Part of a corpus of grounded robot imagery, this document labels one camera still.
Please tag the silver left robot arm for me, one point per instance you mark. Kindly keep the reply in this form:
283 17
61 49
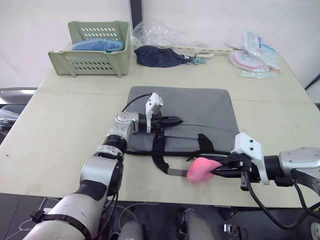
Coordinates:
100 172

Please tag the cream perforated plastic strip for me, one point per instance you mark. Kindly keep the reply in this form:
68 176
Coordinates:
205 51

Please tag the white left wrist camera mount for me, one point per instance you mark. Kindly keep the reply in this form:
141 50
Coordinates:
153 102

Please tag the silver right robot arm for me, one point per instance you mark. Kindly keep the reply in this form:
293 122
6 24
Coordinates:
297 160

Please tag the clear crumpled plastic bag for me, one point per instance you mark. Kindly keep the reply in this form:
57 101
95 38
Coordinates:
157 31

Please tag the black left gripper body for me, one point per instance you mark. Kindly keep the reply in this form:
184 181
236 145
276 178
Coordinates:
157 123

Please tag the grey chair seat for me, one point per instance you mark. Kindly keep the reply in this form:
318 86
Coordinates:
15 93

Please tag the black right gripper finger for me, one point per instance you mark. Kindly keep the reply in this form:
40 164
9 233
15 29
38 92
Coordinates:
226 172
226 160

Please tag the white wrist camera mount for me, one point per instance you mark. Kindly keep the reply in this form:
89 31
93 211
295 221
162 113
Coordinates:
153 102
250 147

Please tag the light blue plastic clip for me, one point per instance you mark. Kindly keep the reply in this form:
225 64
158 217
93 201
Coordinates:
196 61

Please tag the white blue printed packet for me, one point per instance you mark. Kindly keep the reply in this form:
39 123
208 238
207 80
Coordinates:
265 48

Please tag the dark grey rounded shape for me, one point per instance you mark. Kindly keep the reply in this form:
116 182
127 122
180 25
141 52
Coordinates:
200 226

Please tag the dark upright panel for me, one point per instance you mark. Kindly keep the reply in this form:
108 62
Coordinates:
136 13

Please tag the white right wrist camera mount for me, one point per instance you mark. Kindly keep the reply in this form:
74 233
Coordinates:
250 147

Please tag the blue plastic-wrapped item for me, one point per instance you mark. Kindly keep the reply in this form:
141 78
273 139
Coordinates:
97 45

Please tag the green slotted plastic basket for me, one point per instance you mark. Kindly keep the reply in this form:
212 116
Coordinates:
90 65

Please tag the pink round packaged item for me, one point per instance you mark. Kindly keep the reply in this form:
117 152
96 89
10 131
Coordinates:
246 60

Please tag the grey laptop bag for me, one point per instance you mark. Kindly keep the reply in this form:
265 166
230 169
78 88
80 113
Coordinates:
190 107

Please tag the pink computer mouse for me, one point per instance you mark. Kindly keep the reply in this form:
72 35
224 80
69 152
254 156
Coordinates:
200 171

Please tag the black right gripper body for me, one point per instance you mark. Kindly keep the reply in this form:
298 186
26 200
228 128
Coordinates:
248 170

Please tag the clear flat plastic packet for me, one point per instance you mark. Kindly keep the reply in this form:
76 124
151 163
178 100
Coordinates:
257 74

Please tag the dark navy cloth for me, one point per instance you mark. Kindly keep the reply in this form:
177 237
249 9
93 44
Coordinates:
157 57

